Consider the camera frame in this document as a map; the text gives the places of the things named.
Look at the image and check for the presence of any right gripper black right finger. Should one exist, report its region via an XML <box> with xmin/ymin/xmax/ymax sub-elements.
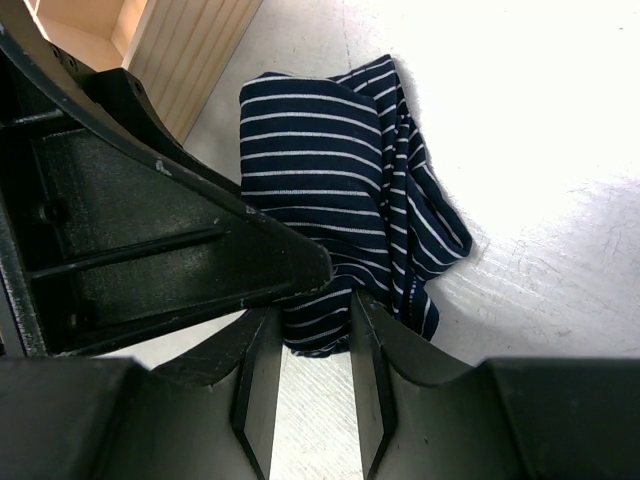
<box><xmin>350</xmin><ymin>292</ymin><xmax>639</xmax><ymax>479</ymax></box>

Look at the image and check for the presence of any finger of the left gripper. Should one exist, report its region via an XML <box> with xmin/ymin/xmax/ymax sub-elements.
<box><xmin>1</xmin><ymin>9</ymin><xmax>332</xmax><ymax>357</ymax></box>

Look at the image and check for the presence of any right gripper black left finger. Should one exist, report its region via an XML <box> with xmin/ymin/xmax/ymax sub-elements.
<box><xmin>1</xmin><ymin>307</ymin><xmax>282</xmax><ymax>479</ymax></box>

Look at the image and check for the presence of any navy striped underwear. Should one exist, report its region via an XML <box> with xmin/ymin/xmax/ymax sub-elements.
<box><xmin>239</xmin><ymin>55</ymin><xmax>473</xmax><ymax>357</ymax></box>

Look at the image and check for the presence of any wooden compartment tray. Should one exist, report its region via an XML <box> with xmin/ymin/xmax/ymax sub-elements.
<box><xmin>23</xmin><ymin>0</ymin><xmax>261</xmax><ymax>141</ymax></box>

